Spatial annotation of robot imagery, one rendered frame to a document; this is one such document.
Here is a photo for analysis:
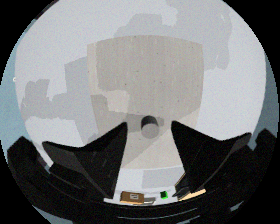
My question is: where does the green block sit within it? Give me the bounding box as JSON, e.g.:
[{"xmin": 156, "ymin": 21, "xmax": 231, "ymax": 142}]
[{"xmin": 160, "ymin": 191, "xmax": 168, "ymax": 199}]

